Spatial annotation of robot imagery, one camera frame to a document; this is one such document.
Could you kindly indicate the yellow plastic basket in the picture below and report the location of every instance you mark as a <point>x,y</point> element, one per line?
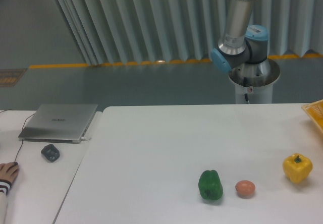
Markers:
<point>314,111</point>

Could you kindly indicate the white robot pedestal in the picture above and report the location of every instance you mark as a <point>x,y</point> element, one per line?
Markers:
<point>254,82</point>

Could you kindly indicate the striped sleeve forearm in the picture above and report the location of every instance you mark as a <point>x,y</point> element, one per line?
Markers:
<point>5,188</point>

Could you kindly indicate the brown egg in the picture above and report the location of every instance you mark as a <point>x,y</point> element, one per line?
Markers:
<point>245,188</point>

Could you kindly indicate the yellow bell pepper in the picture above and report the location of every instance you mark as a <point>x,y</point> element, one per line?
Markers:
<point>297,167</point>

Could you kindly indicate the person's hand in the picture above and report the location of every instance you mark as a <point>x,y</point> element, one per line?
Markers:
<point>9,172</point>

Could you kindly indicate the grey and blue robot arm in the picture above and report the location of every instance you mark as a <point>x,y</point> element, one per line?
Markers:
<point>237,45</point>

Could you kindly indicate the black power adapter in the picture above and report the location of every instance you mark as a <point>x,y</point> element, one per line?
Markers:
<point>51,153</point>

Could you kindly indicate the folding partition screen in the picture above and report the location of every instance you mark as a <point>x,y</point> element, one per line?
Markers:
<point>123,31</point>

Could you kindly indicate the silver laptop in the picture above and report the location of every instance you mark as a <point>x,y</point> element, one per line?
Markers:
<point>60,123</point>

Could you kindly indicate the green bell pepper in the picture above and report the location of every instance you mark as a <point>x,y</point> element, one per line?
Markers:
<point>210,186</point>

